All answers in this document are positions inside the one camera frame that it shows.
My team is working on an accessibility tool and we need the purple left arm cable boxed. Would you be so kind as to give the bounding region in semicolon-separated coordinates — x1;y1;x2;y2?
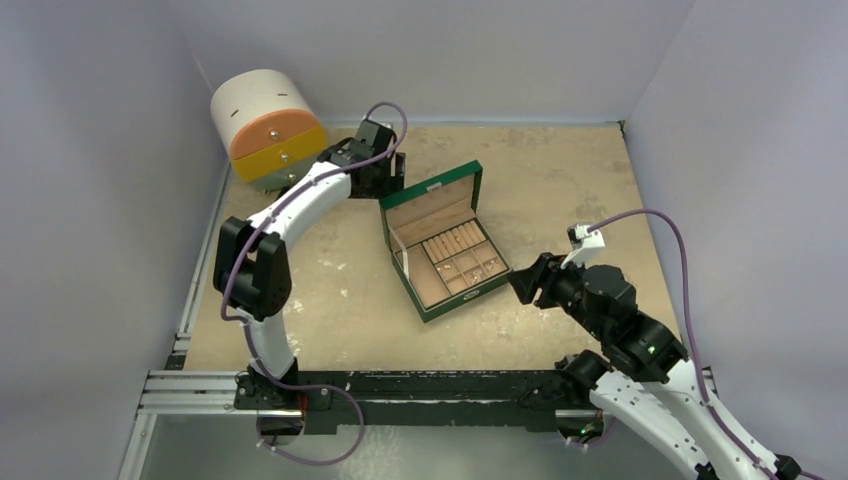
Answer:
220;101;409;399

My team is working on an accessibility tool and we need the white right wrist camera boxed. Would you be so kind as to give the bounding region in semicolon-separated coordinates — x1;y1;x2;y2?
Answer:
562;223;606;267

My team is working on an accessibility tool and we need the white lid ribbon strap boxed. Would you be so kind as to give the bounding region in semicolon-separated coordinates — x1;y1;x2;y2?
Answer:
389;228;413;289

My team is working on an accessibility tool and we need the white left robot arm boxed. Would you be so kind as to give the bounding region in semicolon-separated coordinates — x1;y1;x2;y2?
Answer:
213;118;408;409

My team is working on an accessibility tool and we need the white round drawer cabinet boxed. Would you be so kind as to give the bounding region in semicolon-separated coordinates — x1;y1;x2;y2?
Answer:
210;69;328;191

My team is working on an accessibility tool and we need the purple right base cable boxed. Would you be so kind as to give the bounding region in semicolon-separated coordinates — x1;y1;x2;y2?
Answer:
564;420;617;452

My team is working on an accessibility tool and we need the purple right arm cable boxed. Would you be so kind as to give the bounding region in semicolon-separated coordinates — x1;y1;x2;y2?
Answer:
586;209;826;480

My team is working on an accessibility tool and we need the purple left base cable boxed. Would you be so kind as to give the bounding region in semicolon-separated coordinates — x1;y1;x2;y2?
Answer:
254;384;368;468

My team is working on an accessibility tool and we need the green jewelry box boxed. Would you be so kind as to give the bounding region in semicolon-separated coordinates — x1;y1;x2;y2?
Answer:
379;160;511;323

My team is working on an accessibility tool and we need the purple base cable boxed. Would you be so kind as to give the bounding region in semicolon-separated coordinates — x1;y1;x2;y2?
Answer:
564;420;617;452
254;384;368;468

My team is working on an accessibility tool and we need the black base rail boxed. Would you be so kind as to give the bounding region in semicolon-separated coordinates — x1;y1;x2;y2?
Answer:
234;369;613;441

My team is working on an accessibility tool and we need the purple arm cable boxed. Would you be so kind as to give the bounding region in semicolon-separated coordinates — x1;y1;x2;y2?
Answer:
220;101;409;399
586;209;826;480

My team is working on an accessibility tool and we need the beige removable jewelry tray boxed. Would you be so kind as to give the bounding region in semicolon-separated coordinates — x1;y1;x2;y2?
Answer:
421;218;510;295

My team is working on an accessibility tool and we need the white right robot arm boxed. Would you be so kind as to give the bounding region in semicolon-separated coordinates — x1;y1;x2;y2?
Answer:
507;252;802;479

